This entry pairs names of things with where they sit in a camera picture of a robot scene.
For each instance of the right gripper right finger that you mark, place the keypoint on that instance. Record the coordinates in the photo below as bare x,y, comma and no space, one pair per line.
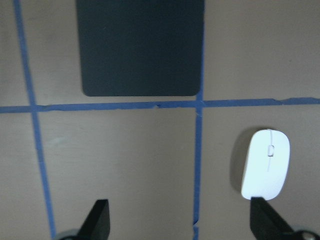
266,224

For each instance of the white computer mouse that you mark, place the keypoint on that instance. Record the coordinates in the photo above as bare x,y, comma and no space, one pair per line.
266,165

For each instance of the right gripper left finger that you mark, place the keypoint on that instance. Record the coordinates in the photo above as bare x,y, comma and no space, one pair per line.
97,224

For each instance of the black mousepad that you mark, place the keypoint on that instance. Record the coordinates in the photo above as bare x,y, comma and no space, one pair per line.
140,48

